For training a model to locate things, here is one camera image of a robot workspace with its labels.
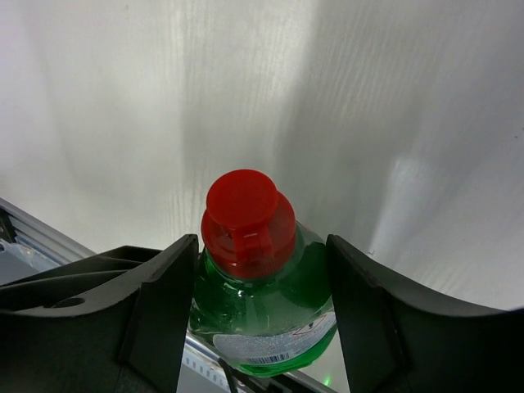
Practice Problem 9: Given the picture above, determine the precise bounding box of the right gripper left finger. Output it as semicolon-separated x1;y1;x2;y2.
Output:
1;234;198;392

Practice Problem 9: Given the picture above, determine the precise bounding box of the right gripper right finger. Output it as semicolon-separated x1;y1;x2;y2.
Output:
327;235;523;392

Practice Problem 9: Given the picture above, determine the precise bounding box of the green dish soap bottle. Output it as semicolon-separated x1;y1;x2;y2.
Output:
188;169;337;377

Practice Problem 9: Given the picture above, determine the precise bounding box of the aluminium mounting rail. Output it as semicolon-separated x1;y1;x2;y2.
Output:
1;199;95;284

